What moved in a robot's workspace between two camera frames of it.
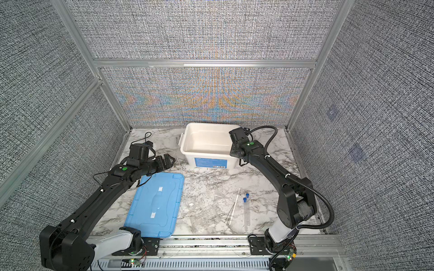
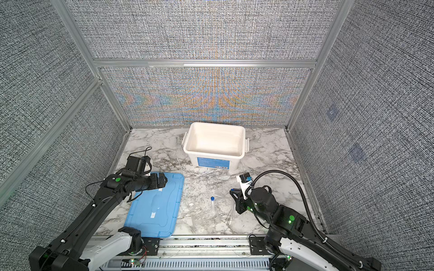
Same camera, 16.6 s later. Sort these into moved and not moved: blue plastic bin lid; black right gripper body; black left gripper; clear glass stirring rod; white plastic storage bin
Moved: black right gripper body; black left gripper
Not moved: blue plastic bin lid; white plastic storage bin; clear glass stirring rod
